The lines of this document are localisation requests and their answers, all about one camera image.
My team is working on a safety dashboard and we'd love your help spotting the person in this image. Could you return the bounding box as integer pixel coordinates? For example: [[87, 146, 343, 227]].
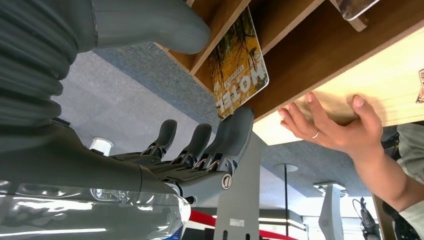
[[380, 122, 424, 240]]

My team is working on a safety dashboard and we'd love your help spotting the wooden card holder rack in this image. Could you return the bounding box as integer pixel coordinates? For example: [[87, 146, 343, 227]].
[[153, 0, 424, 122]]

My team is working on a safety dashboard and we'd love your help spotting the grey stanchion round base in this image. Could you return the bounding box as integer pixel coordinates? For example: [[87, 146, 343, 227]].
[[274, 162, 299, 238]]

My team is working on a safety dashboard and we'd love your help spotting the grey kiosk stand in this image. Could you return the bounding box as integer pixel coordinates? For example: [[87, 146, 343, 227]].
[[312, 181, 348, 240], [212, 132, 267, 240]]

